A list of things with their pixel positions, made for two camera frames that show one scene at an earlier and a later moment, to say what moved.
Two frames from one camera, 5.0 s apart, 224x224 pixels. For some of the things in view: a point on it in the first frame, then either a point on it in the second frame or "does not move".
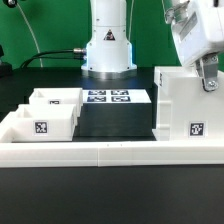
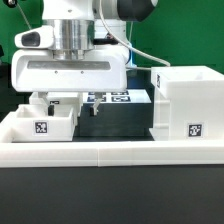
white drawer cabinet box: x=186 y=111 does not move
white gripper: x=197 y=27 → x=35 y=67
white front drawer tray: x=44 y=123 does not move
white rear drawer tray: x=58 y=96 does not move
